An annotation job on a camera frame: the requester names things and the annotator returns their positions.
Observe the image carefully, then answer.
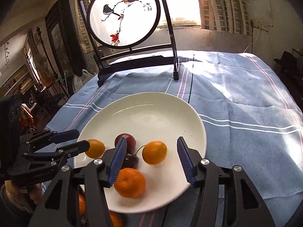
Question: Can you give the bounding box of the dark red cherry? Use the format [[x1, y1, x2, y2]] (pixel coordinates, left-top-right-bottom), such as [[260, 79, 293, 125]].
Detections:
[[122, 153, 139, 169]]

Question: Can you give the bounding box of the round orange fruit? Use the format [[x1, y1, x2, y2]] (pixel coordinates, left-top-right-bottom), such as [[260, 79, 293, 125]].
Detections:
[[85, 139, 106, 159]]

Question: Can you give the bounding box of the dark red plum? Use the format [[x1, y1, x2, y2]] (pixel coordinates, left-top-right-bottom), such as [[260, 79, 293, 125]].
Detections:
[[114, 133, 137, 154]]

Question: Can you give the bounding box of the large orange tangerine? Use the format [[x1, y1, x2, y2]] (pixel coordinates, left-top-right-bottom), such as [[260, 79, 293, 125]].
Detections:
[[113, 168, 146, 198]]

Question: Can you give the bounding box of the small orange kumquat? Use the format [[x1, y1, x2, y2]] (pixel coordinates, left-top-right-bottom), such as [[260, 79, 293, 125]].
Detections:
[[142, 141, 167, 165]]

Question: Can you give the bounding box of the small tangerine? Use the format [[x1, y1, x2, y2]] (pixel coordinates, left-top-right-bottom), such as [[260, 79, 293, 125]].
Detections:
[[109, 211, 124, 227]]

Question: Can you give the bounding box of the person's left hand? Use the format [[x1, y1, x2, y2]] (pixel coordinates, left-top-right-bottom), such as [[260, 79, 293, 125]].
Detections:
[[5, 180, 42, 214]]

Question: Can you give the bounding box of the white oval plate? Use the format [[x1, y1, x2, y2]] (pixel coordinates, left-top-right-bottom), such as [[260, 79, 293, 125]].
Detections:
[[78, 92, 206, 214]]

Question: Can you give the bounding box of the black coat stand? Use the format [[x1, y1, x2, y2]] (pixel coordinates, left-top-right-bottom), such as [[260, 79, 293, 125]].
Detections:
[[36, 27, 69, 100]]

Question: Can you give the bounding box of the white plastic bag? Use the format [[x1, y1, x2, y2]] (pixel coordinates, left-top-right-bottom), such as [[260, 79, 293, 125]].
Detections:
[[72, 69, 94, 94]]

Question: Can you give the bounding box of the wooden bookshelf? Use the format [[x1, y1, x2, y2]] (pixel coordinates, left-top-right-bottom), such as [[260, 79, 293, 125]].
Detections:
[[1, 64, 34, 97]]

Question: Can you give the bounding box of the blue striped tablecloth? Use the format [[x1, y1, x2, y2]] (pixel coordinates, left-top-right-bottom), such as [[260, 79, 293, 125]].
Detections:
[[47, 51, 302, 226]]

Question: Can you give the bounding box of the black framed bird screen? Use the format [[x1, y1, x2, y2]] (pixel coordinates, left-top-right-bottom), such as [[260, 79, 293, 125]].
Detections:
[[78, 0, 179, 87]]

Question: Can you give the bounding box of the left striped curtain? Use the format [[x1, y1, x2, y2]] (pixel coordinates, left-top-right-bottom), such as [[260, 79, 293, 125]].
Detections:
[[73, 0, 93, 54]]

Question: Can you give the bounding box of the striped curtain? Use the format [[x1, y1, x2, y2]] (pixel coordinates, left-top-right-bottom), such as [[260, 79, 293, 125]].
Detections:
[[73, 0, 93, 54], [199, 0, 252, 36]]

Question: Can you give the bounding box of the right striped curtain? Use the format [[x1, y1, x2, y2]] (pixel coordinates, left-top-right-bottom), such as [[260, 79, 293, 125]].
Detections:
[[199, 0, 252, 36]]

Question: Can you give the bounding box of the black cable on table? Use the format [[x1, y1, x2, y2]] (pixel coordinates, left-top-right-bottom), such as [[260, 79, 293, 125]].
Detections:
[[188, 72, 195, 105]]

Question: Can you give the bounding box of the dark framed wall painting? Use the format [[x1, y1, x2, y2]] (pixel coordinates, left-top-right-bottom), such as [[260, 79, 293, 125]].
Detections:
[[45, 0, 85, 77]]

